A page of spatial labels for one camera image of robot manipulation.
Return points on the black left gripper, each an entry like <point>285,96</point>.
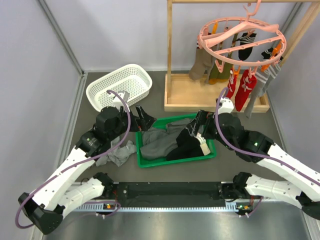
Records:
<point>144,119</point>

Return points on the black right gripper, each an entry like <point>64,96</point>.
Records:
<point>203,118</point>

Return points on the red sock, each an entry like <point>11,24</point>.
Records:
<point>246,86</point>
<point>232,81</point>

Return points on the pink round clip hanger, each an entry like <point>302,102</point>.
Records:
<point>245,25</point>

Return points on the black striped sock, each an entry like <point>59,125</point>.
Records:
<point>267,54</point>
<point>246,38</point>

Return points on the grey striped sock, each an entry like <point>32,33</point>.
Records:
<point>274,71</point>
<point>262,77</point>

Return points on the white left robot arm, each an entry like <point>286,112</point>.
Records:
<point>50,203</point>

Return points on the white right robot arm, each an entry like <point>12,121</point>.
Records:
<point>300,186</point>

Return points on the black socks with label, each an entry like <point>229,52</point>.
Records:
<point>188,147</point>

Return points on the wooden hanger rack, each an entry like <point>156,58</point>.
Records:
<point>181,94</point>

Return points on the olive green socks pair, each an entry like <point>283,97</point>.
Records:
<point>216,76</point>

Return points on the grey clothes in tray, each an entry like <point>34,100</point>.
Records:
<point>158,142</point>

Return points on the green plastic tray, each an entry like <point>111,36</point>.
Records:
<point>161,161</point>

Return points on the grey crumpled cloth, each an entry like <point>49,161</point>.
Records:
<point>119,155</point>

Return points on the white perforated plastic basket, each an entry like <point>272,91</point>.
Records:
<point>131,78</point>

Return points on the beige sock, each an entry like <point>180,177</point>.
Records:
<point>203,63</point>

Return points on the orange clothes clip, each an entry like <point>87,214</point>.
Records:
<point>235,70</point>

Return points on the pink clothes clip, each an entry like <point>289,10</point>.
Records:
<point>252,71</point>

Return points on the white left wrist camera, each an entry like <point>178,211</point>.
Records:
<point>123,96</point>

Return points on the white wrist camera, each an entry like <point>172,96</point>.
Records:
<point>224,105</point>
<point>123,96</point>

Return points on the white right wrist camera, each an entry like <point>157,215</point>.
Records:
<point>224,105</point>

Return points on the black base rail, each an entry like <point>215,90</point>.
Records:
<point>169,194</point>

